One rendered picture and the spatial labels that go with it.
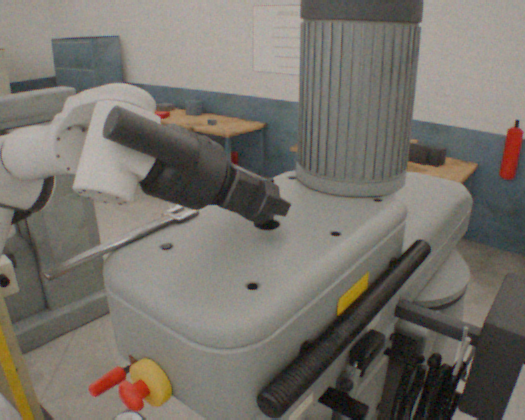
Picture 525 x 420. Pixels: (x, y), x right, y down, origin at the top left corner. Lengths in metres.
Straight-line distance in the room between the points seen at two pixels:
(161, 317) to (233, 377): 0.10
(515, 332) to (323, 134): 0.44
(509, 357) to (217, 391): 0.50
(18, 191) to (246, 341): 0.40
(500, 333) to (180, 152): 0.57
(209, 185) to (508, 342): 0.54
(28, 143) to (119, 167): 0.17
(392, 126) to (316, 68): 0.15
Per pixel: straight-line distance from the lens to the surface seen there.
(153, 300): 0.50
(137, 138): 0.44
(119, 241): 0.60
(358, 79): 0.70
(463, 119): 4.86
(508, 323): 0.80
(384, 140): 0.73
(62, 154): 0.55
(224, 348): 0.47
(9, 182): 0.68
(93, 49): 7.77
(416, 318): 0.94
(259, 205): 0.54
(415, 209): 1.07
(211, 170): 0.51
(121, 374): 0.68
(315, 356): 0.54
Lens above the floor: 2.16
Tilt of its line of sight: 24 degrees down
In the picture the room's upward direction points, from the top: straight up
